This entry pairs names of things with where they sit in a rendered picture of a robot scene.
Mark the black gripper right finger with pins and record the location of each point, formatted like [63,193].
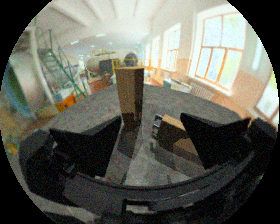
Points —
[209,137]

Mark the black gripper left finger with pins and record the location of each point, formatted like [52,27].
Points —
[94,146]

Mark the brown wooden post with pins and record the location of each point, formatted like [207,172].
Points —
[130,82]

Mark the light wooden board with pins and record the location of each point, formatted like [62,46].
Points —
[172,130]

